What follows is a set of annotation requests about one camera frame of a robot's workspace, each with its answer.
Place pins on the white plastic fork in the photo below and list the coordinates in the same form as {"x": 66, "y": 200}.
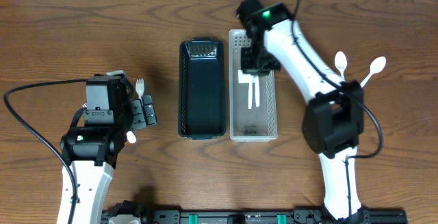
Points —
{"x": 140, "y": 87}

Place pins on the clear plastic basket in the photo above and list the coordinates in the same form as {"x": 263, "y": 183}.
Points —
{"x": 258, "y": 124}

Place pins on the dark green plastic basket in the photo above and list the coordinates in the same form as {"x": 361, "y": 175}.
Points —
{"x": 201, "y": 89}

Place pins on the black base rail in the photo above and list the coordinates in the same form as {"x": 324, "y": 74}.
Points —
{"x": 130, "y": 212}

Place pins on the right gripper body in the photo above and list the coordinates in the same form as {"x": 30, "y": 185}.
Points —
{"x": 258, "y": 60}

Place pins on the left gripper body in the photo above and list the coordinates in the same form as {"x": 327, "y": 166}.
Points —
{"x": 137, "y": 115}

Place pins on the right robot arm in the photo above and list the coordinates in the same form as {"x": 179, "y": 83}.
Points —
{"x": 333, "y": 117}

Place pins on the white plastic spoon group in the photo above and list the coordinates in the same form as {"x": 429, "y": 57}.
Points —
{"x": 131, "y": 137}

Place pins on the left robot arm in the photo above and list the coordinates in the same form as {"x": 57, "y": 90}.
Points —
{"x": 96, "y": 136}

